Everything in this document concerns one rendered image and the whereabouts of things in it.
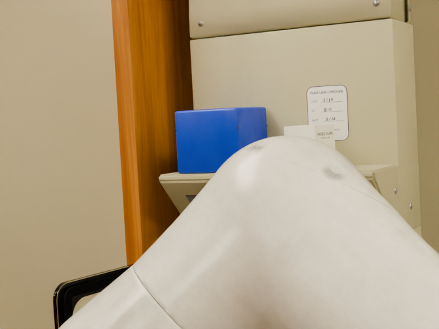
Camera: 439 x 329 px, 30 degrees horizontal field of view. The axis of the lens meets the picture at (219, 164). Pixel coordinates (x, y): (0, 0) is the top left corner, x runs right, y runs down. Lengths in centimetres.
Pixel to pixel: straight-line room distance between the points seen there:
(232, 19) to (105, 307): 75
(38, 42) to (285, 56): 93
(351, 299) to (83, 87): 150
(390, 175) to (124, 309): 62
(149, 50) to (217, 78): 11
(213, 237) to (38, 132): 150
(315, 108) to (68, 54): 90
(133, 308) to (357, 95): 68
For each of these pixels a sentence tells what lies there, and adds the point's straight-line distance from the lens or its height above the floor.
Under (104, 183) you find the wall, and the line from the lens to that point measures 191.
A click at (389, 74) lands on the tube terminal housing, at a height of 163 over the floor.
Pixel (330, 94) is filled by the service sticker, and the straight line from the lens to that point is 118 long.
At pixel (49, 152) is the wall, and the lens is 200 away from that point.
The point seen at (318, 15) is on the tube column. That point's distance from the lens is 120.
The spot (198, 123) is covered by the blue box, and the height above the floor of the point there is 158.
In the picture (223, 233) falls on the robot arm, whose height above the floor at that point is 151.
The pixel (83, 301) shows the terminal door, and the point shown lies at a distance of 108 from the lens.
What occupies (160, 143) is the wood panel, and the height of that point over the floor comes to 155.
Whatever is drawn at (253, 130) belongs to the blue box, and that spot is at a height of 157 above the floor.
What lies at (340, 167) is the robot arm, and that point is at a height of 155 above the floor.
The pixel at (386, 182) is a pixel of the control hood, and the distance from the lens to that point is 110.
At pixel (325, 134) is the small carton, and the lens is 112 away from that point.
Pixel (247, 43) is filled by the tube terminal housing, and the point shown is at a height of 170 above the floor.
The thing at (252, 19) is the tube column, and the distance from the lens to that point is 124.
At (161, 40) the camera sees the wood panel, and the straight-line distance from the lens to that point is 131.
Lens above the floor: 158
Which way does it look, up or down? 3 degrees down
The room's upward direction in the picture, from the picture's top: 3 degrees counter-clockwise
